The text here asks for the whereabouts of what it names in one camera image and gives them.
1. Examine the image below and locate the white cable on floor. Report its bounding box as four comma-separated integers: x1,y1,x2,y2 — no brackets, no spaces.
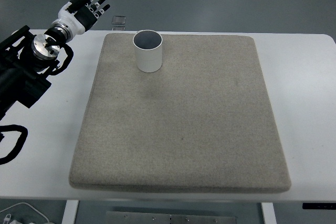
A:
0,202,50,224

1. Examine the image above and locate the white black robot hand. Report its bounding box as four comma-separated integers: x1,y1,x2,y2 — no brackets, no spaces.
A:
51,0,110,37

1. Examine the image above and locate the white table leg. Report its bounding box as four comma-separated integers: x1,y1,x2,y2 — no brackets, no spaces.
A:
261,202,277,224
61,200,79,224

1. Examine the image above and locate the black braided cable loop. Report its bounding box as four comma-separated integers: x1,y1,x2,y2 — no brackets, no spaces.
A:
0,124,28,166

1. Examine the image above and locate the white ribbed cup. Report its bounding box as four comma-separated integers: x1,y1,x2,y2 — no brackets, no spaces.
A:
133,30,163,73

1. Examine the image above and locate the white table leg left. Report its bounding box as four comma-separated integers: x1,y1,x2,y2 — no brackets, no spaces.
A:
61,200,79,224

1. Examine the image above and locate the grey felt mat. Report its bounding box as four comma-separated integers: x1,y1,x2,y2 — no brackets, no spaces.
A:
69,33,291,193

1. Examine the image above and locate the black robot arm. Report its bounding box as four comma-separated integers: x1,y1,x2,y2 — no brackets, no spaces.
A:
1,0,110,117

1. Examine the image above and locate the white table leg right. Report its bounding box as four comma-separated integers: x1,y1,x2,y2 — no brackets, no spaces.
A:
261,202,277,224

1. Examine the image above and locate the clear plastic block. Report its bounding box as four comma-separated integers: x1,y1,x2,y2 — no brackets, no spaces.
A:
111,16,126,31

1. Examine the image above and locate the black desk control panel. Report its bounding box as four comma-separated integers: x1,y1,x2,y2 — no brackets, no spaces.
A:
302,202,336,210

